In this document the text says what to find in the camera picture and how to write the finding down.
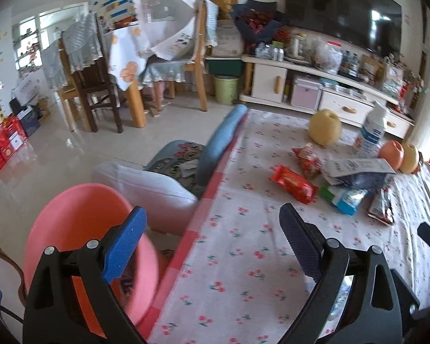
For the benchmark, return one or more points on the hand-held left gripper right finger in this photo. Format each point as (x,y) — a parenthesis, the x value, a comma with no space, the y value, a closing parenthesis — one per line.
(301,243)

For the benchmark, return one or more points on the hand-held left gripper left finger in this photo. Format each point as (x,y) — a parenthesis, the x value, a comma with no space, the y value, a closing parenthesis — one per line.
(125,243)

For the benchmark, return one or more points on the pink plastic bin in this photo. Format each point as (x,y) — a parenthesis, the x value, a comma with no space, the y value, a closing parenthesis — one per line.
(75,215)

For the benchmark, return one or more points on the dark red snack packet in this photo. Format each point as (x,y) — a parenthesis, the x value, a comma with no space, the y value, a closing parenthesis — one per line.
(380,206)

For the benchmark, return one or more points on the glossy red snack packet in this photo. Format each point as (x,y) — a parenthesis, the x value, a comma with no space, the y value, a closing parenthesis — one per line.
(294,182)

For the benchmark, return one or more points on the blue and white packet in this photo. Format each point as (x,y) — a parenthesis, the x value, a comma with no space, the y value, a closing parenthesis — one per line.
(347,200)

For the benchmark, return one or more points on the red patterned snack packet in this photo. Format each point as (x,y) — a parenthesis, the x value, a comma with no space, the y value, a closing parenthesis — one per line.
(308,161)

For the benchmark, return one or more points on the navy blue printed packet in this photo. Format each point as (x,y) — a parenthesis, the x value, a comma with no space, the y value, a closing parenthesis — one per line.
(365,179)

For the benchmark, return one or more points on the white cushion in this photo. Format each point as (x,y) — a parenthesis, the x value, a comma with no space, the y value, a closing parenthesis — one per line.
(147,193)

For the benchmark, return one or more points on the cherry print tablecloth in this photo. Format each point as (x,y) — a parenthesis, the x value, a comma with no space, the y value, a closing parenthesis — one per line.
(243,251)

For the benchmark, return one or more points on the red apple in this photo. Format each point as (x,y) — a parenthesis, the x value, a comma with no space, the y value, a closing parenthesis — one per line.
(392,154)

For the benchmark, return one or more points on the white bottle with blue label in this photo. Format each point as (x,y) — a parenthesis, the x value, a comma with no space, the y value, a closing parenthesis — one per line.
(372,132)

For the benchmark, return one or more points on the white tote bag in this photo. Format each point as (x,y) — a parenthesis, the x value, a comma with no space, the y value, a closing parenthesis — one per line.
(0,279)

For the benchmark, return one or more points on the blue padded chair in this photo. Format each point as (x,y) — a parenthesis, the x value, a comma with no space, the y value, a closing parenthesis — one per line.
(218,139)

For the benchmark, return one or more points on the pink storage box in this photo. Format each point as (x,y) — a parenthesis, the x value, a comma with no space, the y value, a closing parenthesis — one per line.
(306,93)

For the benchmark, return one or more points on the stack of red gift boxes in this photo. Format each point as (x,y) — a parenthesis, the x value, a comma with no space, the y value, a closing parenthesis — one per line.
(3,147)

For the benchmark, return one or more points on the printed plastic bag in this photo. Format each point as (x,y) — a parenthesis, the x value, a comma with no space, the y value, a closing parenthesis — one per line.
(392,75)

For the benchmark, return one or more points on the dark wooden chair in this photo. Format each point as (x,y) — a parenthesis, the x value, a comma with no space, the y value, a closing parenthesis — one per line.
(89,79)

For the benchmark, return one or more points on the green waste bin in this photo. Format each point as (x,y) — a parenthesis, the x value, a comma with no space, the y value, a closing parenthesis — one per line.
(225,89)

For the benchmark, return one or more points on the light wooden chair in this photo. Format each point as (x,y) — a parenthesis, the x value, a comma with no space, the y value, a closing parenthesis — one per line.
(200,79)

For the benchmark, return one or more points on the clear plastic bag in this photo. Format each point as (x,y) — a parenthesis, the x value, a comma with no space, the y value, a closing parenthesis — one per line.
(320,55)

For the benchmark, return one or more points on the dark green crate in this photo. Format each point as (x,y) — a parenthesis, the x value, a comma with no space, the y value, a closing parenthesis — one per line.
(224,66)

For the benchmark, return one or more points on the orange print table cloth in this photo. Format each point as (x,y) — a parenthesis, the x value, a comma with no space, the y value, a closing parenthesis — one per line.
(125,50)

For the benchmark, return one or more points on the white kettle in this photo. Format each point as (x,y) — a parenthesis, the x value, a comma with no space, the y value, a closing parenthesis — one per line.
(298,44)

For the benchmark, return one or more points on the white printed box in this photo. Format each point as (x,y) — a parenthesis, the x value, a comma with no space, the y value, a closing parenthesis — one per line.
(229,39)

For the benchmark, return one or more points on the dark flower bouquet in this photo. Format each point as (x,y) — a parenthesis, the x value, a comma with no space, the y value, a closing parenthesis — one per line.
(258,19)

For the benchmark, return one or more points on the white mesh food cover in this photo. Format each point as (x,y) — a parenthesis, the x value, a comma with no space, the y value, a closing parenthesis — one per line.
(165,18)

